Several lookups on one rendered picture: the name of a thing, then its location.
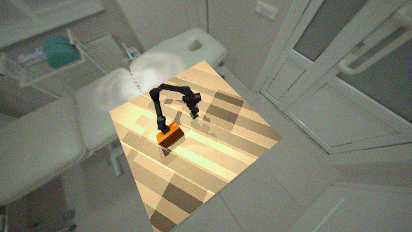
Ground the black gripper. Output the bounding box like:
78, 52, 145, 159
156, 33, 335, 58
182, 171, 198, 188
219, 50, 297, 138
186, 101, 199, 115

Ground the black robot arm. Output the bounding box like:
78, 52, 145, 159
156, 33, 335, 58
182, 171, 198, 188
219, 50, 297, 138
149, 83, 201, 135

